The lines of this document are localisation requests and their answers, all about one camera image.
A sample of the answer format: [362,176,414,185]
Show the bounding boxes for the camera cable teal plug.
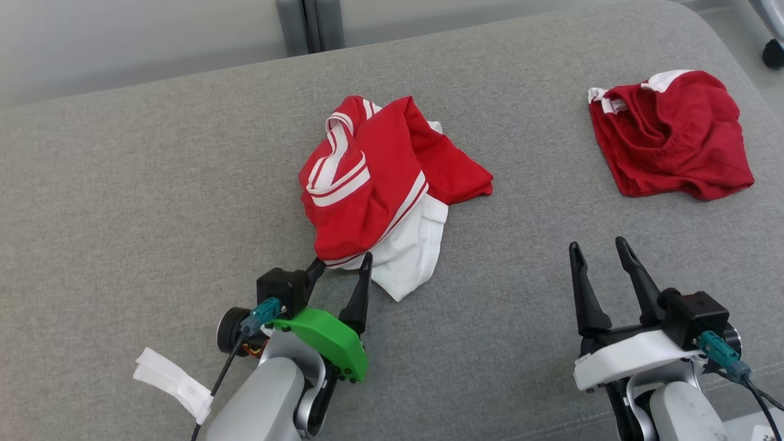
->
[697,331,784,441]
[190,297,284,441]

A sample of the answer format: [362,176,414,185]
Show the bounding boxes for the white tape tag crumpled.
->
[134,347,214,424]

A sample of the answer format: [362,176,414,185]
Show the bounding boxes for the left camera cable teal plug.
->
[190,297,284,441]

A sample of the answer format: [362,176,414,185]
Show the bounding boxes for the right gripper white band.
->
[568,236,705,393]

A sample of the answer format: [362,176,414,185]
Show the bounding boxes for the red shorts white side stripe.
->
[588,69,755,201]

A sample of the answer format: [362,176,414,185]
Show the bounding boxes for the red jersey white sleeves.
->
[298,95,494,302]

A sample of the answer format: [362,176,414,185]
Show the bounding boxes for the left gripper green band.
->
[269,252,374,384]

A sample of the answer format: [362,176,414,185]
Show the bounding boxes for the grey partition post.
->
[276,0,345,57]

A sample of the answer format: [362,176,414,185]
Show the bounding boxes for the right camera cable teal plug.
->
[697,331,784,441]

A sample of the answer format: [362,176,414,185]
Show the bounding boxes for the grey fabric sofa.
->
[0,0,784,441]

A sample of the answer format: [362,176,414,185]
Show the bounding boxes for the office chair base with caster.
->
[747,0,784,69]

